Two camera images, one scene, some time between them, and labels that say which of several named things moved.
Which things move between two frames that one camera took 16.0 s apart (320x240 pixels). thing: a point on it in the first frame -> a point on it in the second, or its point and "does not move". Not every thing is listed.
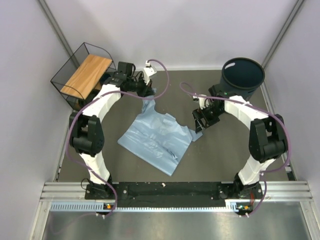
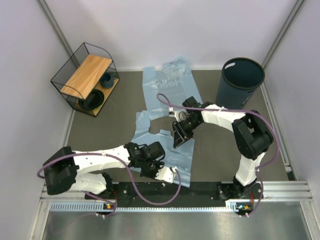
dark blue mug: [106, 79] does not move
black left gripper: [147, 90] -> [159, 165]
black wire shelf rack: [79, 77] does not move
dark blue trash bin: [241, 76] does not move
